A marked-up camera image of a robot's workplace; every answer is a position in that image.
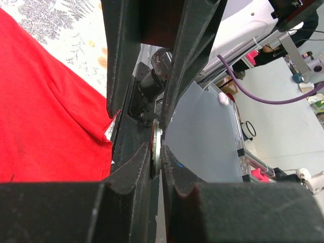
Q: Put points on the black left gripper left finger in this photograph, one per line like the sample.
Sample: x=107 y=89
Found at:
x=113 y=210

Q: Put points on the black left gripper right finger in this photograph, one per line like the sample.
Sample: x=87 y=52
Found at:
x=198 y=211

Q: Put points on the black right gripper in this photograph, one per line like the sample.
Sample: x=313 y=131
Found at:
x=149 y=88

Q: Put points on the silver grey brooch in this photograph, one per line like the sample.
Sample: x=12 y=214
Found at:
x=155 y=163

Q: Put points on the red tank top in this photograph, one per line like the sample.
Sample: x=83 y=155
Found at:
x=53 y=123

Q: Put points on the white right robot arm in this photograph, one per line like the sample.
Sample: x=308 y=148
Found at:
x=258 y=19

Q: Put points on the floral patterned table mat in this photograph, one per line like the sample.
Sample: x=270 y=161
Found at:
x=71 y=31

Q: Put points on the pink white small object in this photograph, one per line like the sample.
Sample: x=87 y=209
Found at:
x=223 y=98

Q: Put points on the aluminium frame rail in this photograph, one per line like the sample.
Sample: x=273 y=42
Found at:
x=247 y=161

